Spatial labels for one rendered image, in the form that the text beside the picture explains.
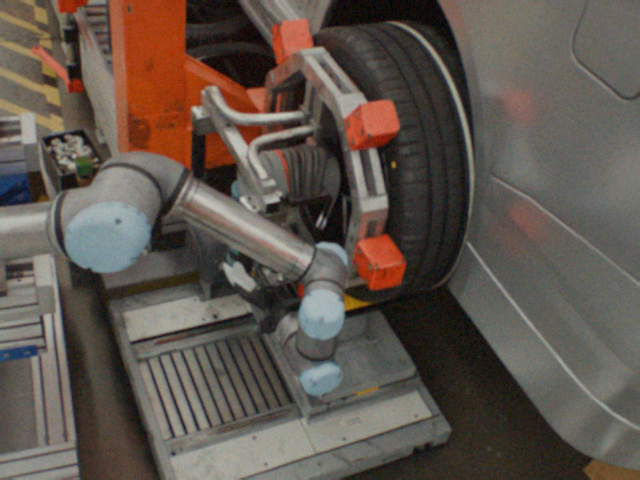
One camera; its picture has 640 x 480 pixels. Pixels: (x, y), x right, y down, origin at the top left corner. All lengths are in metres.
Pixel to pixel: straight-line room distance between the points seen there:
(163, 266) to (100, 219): 1.41
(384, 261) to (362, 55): 0.44
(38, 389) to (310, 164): 1.02
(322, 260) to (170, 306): 1.20
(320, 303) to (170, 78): 1.00
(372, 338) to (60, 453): 0.92
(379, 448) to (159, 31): 1.29
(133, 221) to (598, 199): 0.75
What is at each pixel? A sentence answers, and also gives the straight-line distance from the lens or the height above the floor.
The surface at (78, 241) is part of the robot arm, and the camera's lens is 1.22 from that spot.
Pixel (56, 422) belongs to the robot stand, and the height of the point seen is 0.23.
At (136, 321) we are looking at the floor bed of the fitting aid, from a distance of 2.51.
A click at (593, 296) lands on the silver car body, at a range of 1.40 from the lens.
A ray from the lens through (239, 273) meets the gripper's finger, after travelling 1.55.
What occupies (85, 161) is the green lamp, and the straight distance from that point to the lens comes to 2.16.
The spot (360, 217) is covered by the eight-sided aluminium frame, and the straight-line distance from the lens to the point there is 1.59.
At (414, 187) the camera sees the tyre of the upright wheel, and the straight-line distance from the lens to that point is 1.58.
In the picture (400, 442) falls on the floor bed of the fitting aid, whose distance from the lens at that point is 2.31.
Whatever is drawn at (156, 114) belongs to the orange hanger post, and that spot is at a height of 0.74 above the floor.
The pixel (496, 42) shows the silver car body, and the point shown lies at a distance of 1.50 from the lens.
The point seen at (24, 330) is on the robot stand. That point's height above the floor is 0.65.
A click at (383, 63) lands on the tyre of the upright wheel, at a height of 1.17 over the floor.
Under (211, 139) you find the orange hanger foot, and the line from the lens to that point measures 2.29.
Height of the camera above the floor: 1.97
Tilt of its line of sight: 42 degrees down
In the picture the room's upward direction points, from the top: 9 degrees clockwise
